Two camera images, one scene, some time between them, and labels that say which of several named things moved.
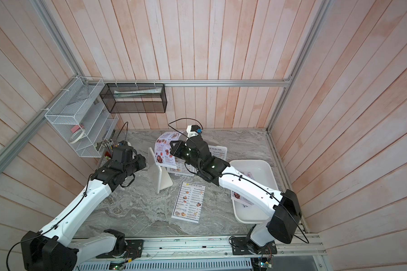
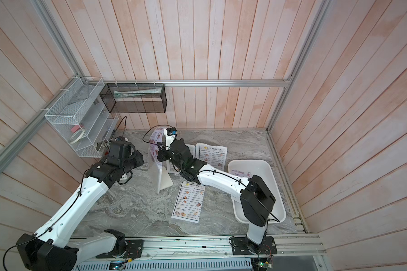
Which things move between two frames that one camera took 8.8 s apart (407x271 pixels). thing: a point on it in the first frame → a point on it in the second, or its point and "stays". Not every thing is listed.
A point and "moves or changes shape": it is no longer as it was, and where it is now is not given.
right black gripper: [178, 153] → [164, 153]
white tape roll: [76, 136] stays
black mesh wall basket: [134, 98] stays
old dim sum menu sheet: [189, 203] stays
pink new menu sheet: [162, 153] moves or changes shape
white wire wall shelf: [79, 116] stays
